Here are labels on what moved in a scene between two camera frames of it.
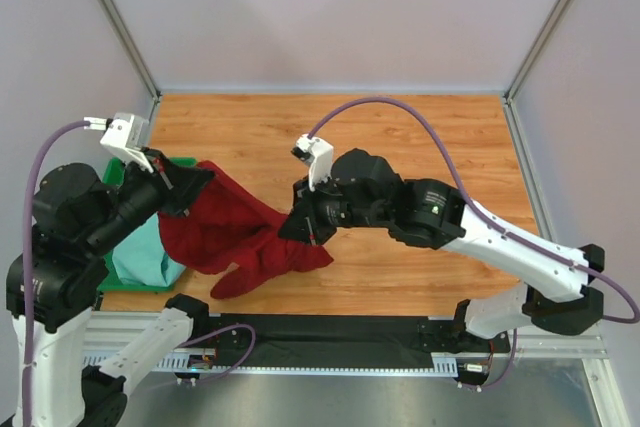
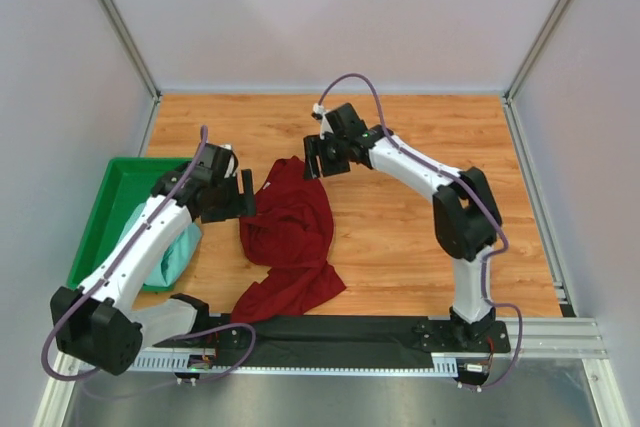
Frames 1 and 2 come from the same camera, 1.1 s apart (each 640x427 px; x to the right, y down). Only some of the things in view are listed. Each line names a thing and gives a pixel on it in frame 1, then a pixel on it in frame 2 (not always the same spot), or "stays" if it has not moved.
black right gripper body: x=324 y=210 -> x=344 y=138
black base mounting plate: x=265 y=340 stays
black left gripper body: x=141 y=191 -> x=227 y=193
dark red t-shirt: x=226 y=225 -> x=290 y=233
